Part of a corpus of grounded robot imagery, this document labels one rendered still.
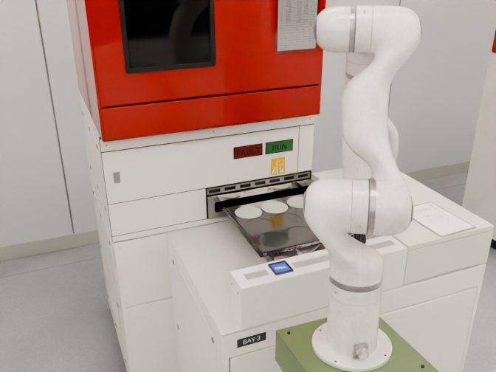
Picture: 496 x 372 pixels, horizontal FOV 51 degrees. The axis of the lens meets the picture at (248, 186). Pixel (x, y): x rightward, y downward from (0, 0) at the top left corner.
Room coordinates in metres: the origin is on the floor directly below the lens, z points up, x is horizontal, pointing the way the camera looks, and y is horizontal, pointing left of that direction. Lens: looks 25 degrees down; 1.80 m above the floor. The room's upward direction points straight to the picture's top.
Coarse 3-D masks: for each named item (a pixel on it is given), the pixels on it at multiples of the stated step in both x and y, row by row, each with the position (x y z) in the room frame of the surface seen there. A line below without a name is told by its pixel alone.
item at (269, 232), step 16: (288, 208) 1.77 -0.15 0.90; (240, 224) 1.64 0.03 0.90; (256, 224) 1.64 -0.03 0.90; (272, 224) 1.64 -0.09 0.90; (288, 224) 1.64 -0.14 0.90; (304, 224) 1.64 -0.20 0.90; (256, 240) 1.53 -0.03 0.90; (272, 240) 1.53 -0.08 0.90; (288, 240) 1.53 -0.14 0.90; (304, 240) 1.53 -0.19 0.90
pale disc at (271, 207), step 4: (264, 204) 1.80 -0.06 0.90; (268, 204) 1.80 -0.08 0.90; (272, 204) 1.80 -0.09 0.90; (276, 204) 1.80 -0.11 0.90; (280, 204) 1.80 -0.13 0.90; (284, 204) 1.80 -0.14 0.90; (264, 208) 1.77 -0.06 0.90; (268, 208) 1.77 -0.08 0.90; (272, 208) 1.77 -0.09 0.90; (276, 208) 1.77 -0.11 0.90; (280, 208) 1.77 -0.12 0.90; (284, 208) 1.77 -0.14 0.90; (268, 212) 1.74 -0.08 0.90; (272, 212) 1.74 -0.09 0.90; (276, 212) 1.74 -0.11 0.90; (280, 212) 1.74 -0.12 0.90
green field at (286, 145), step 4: (288, 140) 1.92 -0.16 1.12; (268, 144) 1.88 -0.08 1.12; (272, 144) 1.89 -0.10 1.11; (276, 144) 1.90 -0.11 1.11; (280, 144) 1.90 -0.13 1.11; (284, 144) 1.91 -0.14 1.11; (288, 144) 1.92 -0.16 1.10; (268, 148) 1.88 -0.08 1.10; (272, 148) 1.89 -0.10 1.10; (276, 148) 1.90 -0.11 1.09; (280, 148) 1.90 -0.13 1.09; (284, 148) 1.91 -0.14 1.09; (288, 148) 1.92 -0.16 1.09; (268, 152) 1.88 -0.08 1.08; (272, 152) 1.89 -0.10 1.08
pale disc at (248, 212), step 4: (240, 208) 1.77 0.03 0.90; (244, 208) 1.77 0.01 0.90; (248, 208) 1.77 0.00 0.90; (252, 208) 1.77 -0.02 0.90; (256, 208) 1.77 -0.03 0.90; (236, 212) 1.74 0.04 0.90; (240, 212) 1.74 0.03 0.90; (244, 212) 1.74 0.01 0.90; (248, 212) 1.74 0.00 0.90; (252, 212) 1.74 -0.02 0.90; (256, 212) 1.74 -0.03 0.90; (260, 212) 1.74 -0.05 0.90; (240, 216) 1.70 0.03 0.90; (244, 216) 1.70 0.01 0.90; (248, 216) 1.70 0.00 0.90; (252, 216) 1.70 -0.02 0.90; (256, 216) 1.70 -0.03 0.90
